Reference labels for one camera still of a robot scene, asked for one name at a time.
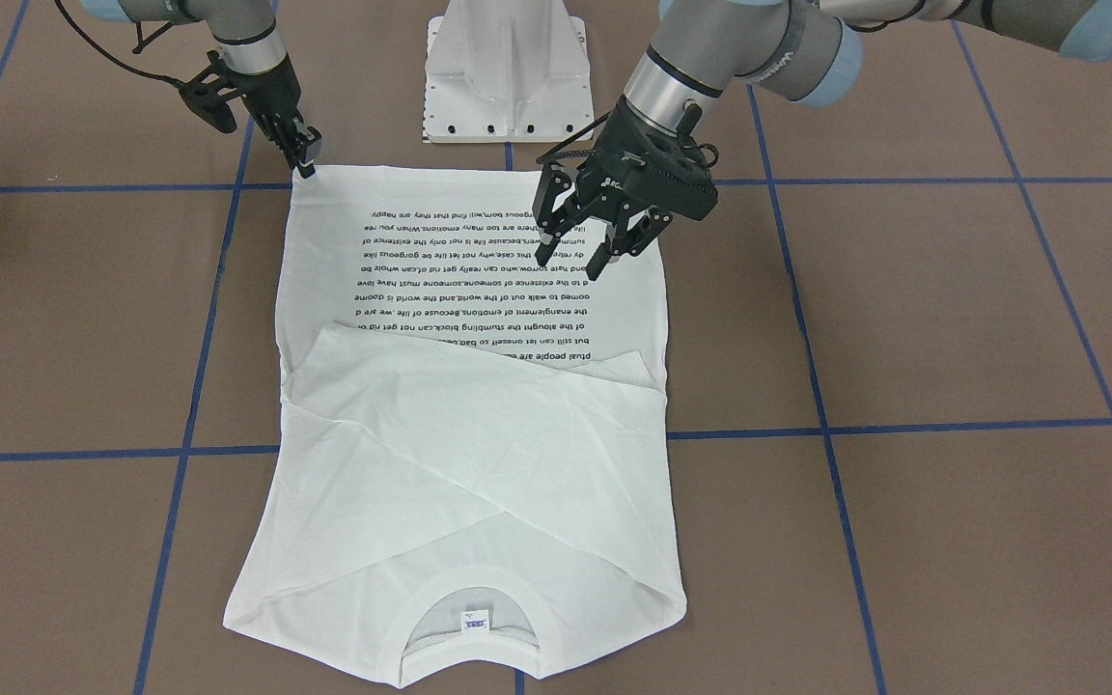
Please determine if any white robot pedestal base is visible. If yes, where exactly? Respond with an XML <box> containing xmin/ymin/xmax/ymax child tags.
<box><xmin>423</xmin><ymin>1</ymin><xmax>593</xmax><ymax>143</ymax></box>

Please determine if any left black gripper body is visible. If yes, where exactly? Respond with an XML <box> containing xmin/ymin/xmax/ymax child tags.
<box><xmin>533</xmin><ymin>97</ymin><xmax>718</xmax><ymax>226</ymax></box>

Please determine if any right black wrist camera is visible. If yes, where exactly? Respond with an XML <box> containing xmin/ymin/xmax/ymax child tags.
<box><xmin>180</xmin><ymin>51</ymin><xmax>254</xmax><ymax>133</ymax></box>

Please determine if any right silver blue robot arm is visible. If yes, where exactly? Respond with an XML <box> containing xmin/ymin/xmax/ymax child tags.
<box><xmin>56</xmin><ymin>1</ymin><xmax>321</xmax><ymax>178</ymax></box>

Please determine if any white long-sleeve printed shirt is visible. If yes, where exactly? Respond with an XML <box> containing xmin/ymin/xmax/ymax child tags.
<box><xmin>222</xmin><ymin>163</ymin><xmax>687</xmax><ymax>687</ymax></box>

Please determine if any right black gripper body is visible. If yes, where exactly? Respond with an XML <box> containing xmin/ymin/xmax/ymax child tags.
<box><xmin>237</xmin><ymin>63</ymin><xmax>301</xmax><ymax>141</ymax></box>

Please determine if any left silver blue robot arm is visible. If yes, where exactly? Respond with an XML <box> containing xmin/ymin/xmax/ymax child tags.
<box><xmin>533</xmin><ymin>1</ymin><xmax>1112</xmax><ymax>280</ymax></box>

